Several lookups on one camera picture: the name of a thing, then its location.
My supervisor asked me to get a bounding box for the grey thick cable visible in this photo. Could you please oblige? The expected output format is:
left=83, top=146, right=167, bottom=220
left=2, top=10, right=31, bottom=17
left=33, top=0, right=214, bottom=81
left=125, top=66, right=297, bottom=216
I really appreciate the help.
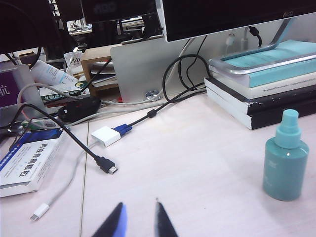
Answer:
left=16, top=83, right=161, bottom=126

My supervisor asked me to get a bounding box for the white adapter with cable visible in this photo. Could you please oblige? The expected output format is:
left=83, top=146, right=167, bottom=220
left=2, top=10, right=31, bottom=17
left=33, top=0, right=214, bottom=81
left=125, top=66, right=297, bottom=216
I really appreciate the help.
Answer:
left=29, top=125, right=122, bottom=222

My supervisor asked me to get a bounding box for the purple name sign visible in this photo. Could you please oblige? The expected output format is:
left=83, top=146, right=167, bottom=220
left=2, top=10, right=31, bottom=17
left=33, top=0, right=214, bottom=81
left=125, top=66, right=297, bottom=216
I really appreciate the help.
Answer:
left=0, top=61, right=46, bottom=119

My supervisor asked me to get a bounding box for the dark monitor back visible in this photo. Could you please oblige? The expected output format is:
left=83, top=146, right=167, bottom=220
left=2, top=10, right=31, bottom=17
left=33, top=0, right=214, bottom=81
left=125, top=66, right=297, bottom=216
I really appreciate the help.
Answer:
left=0, top=0, right=77, bottom=55

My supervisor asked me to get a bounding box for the teal book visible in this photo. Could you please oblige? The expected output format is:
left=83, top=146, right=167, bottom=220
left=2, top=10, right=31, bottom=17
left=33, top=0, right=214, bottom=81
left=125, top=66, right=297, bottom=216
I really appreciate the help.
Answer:
left=212, top=40, right=316, bottom=89

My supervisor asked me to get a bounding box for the black monitor plug cable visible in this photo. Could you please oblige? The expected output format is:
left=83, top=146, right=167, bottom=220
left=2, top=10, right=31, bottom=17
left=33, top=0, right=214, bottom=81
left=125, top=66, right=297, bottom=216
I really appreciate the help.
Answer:
left=248, top=24, right=263, bottom=48

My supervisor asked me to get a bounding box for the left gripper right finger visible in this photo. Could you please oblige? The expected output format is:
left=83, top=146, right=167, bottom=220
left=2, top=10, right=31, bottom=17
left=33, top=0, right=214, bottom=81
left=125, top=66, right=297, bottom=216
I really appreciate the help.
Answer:
left=154, top=197, right=179, bottom=237

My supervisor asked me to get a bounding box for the black HDMI cable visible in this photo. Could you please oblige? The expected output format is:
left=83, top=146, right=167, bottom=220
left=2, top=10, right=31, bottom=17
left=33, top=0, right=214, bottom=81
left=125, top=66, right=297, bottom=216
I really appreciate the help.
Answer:
left=0, top=103, right=119, bottom=176

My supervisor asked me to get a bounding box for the green printed box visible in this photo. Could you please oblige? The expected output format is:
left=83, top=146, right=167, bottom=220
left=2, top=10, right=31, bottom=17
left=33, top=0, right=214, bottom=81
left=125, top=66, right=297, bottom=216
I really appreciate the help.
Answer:
left=39, top=85, right=91, bottom=104

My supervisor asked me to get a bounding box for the white lotion tube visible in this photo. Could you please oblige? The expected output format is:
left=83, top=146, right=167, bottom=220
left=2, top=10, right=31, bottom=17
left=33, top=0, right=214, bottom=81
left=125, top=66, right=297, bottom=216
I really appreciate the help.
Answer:
left=30, top=60, right=79, bottom=87

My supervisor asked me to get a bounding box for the teal spray bottle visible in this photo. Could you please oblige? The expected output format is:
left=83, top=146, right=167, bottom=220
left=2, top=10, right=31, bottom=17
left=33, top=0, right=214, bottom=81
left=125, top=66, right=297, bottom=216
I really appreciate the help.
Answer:
left=262, top=109, right=310, bottom=202

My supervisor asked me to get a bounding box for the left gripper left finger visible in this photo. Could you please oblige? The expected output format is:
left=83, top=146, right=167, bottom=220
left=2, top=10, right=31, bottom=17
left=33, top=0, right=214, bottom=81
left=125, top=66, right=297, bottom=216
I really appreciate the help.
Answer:
left=91, top=201, right=129, bottom=237

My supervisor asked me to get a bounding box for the thin black looped cable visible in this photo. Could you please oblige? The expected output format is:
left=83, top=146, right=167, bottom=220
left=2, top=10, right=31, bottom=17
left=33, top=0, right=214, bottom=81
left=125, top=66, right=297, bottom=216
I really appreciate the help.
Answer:
left=179, top=34, right=211, bottom=91

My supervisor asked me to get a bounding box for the thick black book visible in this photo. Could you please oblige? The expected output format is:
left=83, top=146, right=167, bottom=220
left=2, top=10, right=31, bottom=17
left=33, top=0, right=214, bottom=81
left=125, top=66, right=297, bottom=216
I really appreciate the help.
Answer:
left=206, top=87, right=316, bottom=131

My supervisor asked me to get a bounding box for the thin black book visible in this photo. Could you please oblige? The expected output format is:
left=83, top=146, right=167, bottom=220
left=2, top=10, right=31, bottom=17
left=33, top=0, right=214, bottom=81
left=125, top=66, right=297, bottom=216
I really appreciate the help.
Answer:
left=204, top=77, right=316, bottom=117

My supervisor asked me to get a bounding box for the silver monitor stand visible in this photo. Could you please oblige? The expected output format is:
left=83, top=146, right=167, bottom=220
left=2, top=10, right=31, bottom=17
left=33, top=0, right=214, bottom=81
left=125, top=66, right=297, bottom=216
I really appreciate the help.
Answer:
left=209, top=17, right=316, bottom=76

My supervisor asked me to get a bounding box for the black cable with blue connector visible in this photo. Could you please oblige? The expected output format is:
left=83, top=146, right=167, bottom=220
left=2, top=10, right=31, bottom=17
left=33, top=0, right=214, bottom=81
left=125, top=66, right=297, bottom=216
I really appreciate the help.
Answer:
left=111, top=54, right=211, bottom=134

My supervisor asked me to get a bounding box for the white blue medicine box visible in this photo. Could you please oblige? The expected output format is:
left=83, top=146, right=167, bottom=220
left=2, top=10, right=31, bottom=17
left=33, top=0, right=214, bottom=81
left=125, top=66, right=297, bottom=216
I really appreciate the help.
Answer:
left=0, top=128, right=65, bottom=198

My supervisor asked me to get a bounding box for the white book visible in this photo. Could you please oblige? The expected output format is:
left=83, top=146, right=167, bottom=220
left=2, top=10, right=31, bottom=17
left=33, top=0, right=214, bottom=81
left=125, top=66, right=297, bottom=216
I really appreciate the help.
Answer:
left=209, top=70, right=316, bottom=100

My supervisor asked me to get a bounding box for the large black monitor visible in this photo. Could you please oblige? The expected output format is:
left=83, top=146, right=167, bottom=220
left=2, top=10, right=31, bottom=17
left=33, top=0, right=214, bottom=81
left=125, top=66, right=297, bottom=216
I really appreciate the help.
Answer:
left=156, top=0, right=316, bottom=43

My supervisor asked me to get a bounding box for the wooden desk shelf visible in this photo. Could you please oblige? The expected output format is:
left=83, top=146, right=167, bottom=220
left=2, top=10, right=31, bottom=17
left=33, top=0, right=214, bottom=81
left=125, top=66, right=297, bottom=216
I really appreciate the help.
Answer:
left=80, top=56, right=119, bottom=97

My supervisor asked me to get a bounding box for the white hanging cable plug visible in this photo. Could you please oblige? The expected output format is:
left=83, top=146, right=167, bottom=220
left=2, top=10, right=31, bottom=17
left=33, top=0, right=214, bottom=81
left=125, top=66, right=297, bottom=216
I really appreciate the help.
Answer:
left=225, top=32, right=236, bottom=54

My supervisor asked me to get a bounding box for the black monitor with white sticker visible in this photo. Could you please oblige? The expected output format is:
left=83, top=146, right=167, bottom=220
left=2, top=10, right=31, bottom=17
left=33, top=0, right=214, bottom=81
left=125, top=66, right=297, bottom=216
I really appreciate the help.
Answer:
left=81, top=0, right=158, bottom=25

